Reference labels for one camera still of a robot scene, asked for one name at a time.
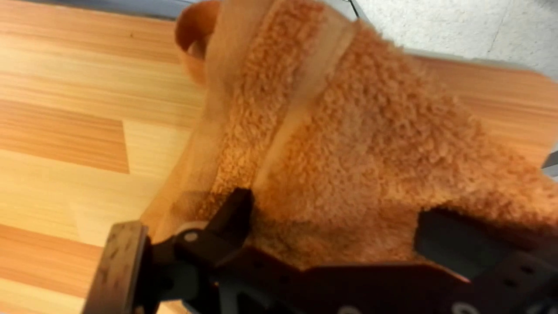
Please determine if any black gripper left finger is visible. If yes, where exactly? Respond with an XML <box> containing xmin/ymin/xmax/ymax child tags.
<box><xmin>173</xmin><ymin>188</ymin><xmax>255</xmax><ymax>272</ymax></box>

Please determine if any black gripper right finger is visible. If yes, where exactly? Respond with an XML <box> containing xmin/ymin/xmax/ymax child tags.
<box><xmin>415</xmin><ymin>209</ymin><xmax>558</xmax><ymax>314</ymax></box>

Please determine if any orange towel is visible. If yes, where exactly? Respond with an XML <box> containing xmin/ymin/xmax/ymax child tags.
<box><xmin>148</xmin><ymin>0</ymin><xmax>558</xmax><ymax>267</ymax></box>

